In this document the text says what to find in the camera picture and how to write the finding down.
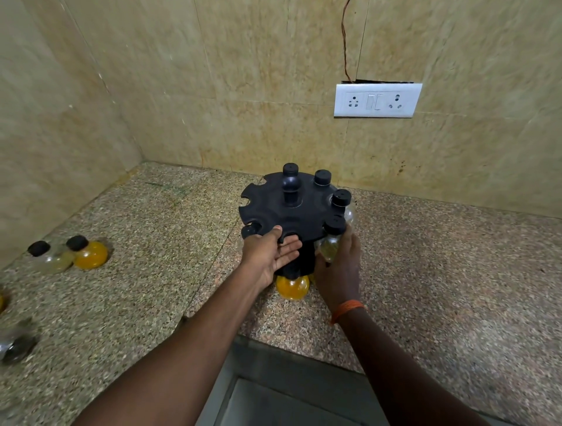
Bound person's left hand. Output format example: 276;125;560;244
239;225;304;293

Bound person's right hand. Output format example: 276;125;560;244
313;225;363;314

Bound dark contents spice jar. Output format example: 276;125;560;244
0;319;39;366

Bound yellow powder spice jar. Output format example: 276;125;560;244
66;235;109;271
275;271;311;302

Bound person's right forearm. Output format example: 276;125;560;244
337;306;492;426

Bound black rotating spice rack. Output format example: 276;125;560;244
238;171;352;281

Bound white wall switch socket board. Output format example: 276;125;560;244
334;83;423;119

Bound clear spice jar pale contents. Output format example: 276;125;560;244
27;241;74;275
314;215;347;264

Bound person's left forearm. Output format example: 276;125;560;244
72;265;269;426

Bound orange wrist thread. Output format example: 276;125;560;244
330;300;368;325

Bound thin brown wall wire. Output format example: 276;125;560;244
341;0;353;83

